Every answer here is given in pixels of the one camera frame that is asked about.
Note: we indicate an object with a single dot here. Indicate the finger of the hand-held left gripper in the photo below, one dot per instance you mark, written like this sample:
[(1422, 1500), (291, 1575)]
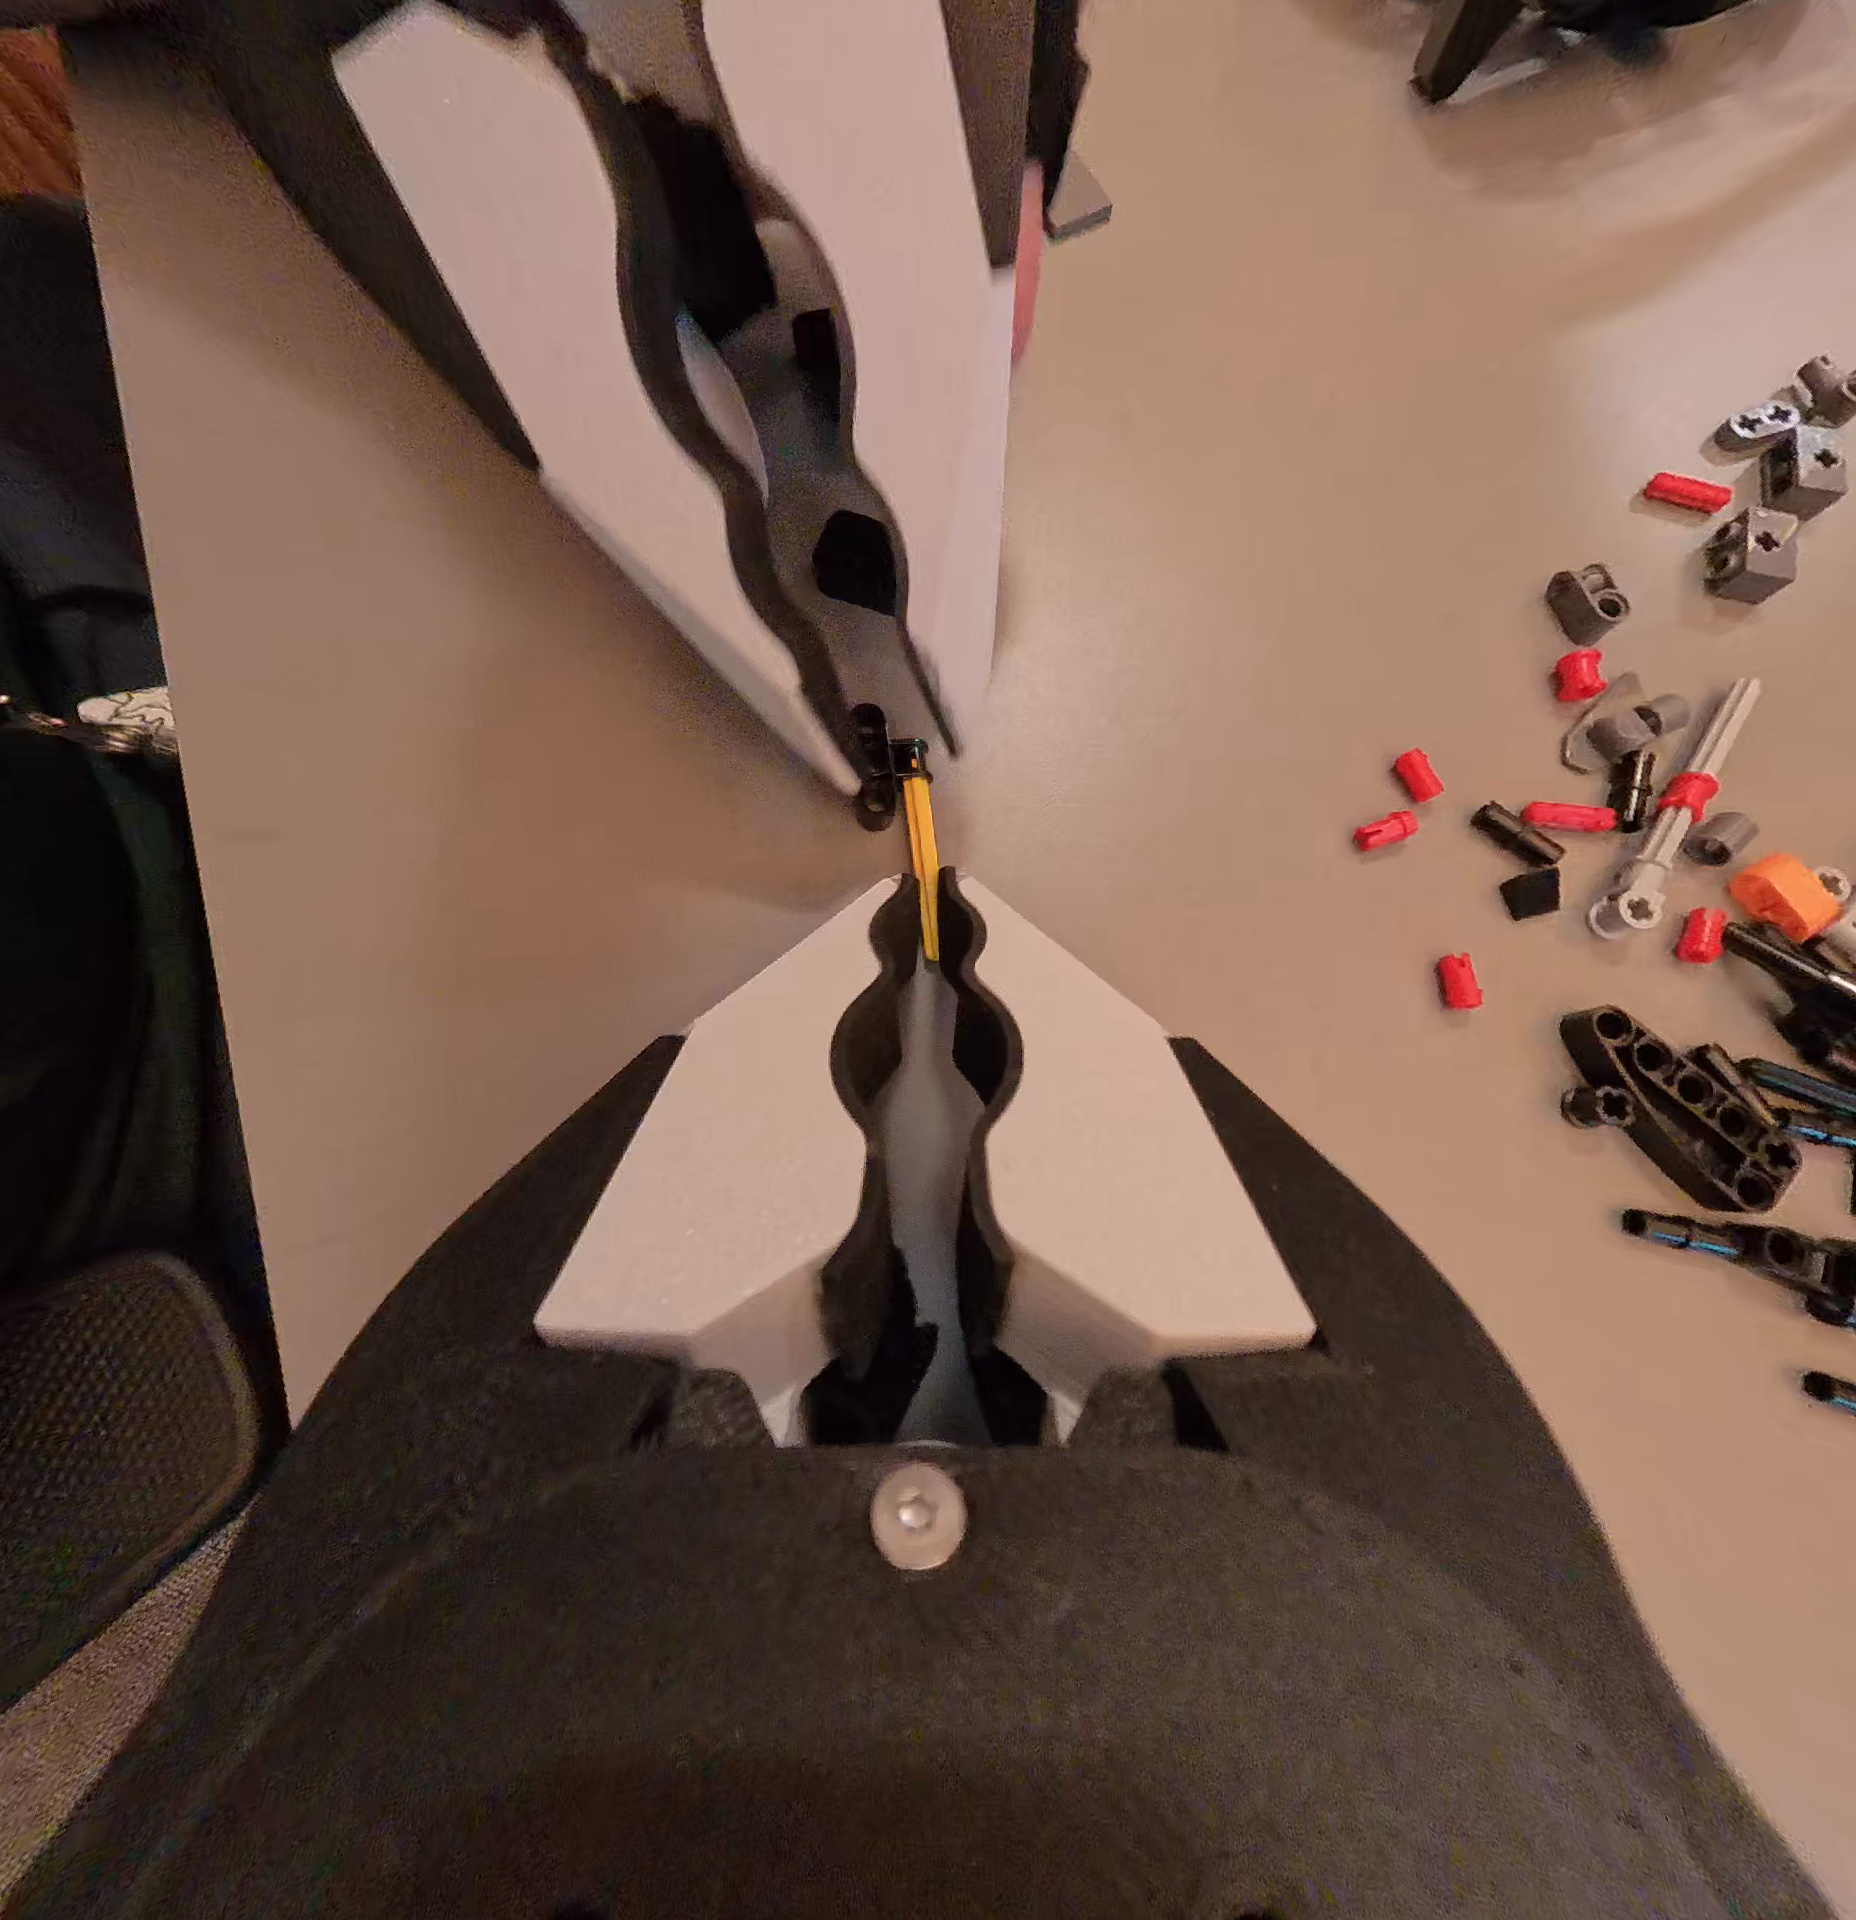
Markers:
[(900, 226), (539, 299)]

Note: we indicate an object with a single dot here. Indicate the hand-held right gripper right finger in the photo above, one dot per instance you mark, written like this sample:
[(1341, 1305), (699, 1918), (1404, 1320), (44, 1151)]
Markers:
[(1141, 1184)]

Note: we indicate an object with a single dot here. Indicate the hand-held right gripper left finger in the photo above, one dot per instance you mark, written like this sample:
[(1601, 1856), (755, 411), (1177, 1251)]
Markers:
[(718, 1184)]

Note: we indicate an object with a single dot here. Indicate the yellow lego axle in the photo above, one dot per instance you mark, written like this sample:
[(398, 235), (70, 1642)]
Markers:
[(921, 855)]

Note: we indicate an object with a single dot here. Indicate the partly built lego car model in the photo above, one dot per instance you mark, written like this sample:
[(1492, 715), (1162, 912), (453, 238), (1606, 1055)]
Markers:
[(1467, 43)]

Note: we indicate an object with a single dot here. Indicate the pile of lego pieces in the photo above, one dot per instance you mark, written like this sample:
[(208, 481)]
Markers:
[(1754, 557)]

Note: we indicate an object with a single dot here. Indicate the black mesh chair seat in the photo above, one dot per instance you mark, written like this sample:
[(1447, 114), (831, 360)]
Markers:
[(89, 1425)]

